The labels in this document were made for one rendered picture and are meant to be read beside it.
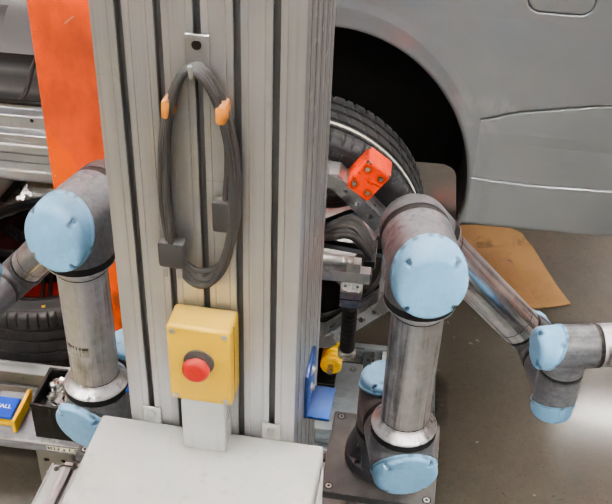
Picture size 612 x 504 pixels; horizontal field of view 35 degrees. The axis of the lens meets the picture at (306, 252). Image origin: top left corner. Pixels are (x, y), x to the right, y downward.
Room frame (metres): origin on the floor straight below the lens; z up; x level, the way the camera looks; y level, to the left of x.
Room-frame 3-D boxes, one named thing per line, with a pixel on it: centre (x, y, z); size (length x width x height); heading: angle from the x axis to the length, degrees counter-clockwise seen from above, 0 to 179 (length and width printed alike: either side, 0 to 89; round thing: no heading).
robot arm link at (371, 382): (1.34, -0.17, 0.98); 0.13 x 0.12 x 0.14; 6
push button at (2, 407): (1.78, 0.77, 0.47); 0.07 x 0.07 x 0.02; 84
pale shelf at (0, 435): (1.76, 0.60, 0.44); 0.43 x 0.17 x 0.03; 84
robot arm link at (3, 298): (1.41, 0.61, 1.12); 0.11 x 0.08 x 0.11; 157
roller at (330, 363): (2.07, -0.09, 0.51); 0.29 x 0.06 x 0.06; 174
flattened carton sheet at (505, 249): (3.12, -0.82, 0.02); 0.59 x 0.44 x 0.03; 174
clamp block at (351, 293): (1.76, -0.11, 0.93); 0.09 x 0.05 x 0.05; 174
